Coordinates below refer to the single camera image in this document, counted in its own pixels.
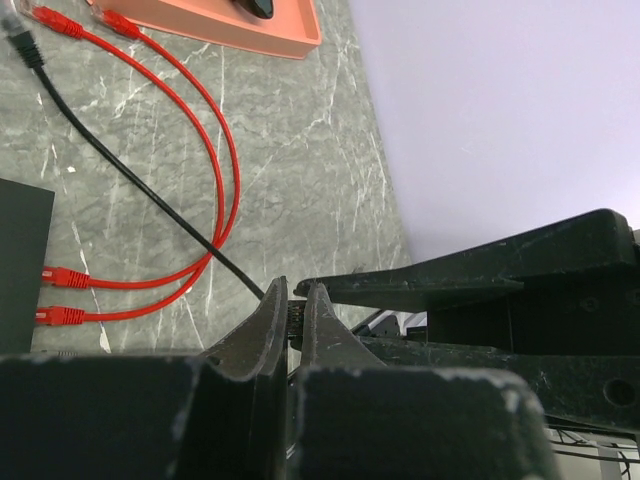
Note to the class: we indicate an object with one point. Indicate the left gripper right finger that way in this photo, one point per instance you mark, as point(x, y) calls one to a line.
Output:
point(360, 419)

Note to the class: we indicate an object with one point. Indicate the black network switch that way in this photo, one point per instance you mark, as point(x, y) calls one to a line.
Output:
point(26, 213)

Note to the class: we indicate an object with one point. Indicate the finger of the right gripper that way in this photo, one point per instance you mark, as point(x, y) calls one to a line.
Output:
point(590, 392)
point(596, 242)

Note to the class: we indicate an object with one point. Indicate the dark blue star dish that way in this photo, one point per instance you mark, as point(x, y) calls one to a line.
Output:
point(255, 10)

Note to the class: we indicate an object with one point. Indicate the salmon pink tray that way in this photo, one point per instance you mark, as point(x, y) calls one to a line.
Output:
point(292, 32)

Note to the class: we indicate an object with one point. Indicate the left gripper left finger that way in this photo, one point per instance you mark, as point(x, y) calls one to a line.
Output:
point(218, 414)

